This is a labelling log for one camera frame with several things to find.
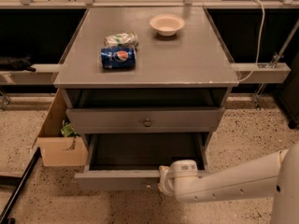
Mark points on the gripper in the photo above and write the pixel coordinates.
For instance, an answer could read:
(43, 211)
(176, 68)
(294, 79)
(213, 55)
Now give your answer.
(181, 175)

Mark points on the grey drawer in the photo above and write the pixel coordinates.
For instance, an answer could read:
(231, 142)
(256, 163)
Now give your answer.
(145, 120)
(131, 161)

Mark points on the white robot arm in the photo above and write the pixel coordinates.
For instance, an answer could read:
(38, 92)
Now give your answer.
(275, 175)

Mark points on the grey top drawer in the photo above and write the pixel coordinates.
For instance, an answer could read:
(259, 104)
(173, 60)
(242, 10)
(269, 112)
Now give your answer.
(145, 120)

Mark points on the grey drawer cabinet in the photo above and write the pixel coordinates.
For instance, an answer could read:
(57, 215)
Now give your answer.
(188, 69)

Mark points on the green packet in box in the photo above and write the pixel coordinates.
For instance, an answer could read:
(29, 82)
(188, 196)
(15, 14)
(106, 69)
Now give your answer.
(68, 131)

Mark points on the cardboard box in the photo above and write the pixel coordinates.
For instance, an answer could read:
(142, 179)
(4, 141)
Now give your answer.
(56, 149)

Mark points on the blue pepsi can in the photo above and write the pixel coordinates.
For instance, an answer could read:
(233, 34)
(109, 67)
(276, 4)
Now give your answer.
(118, 58)

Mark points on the crushed green white can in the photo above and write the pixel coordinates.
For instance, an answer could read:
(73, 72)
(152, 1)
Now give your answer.
(126, 39)

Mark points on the white bowl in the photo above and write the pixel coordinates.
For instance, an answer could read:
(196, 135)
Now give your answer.
(167, 24)

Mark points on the black floor bar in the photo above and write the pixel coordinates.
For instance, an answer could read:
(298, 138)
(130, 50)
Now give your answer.
(17, 183)

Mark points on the black object on ledge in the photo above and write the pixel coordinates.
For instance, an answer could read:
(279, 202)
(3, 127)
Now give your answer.
(16, 64)

